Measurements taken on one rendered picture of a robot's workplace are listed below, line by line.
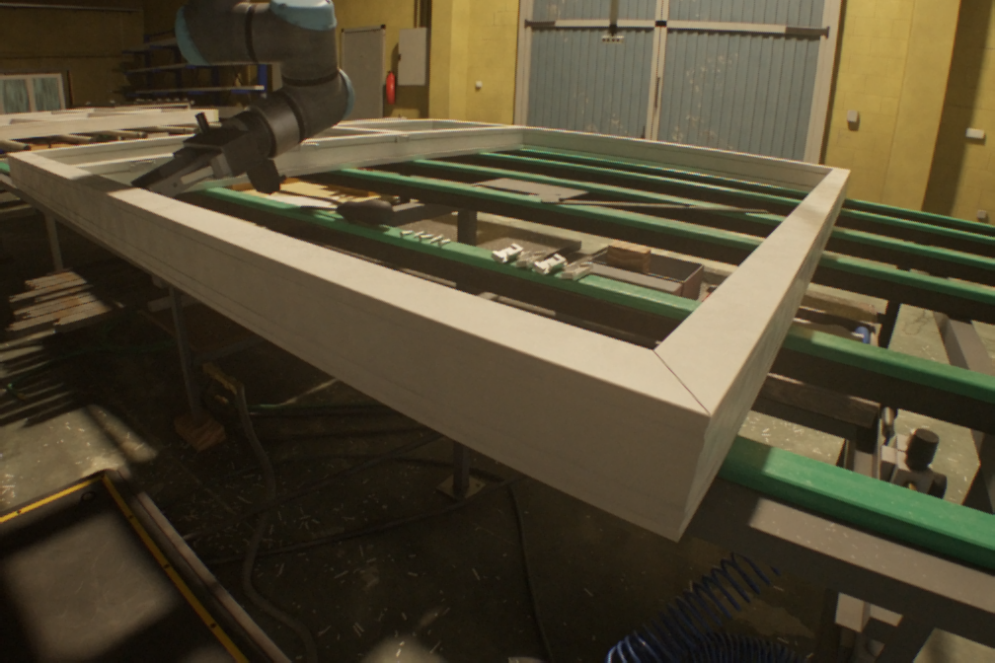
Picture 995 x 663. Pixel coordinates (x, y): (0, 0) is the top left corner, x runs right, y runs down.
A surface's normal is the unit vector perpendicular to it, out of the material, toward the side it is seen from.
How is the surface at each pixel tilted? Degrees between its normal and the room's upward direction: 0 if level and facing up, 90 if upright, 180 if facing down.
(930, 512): 0
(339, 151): 90
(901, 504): 0
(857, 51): 90
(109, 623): 0
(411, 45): 90
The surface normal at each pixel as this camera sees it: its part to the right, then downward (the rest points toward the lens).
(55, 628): 0.04, -0.94
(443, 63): -0.58, 0.24
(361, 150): 0.81, 0.23
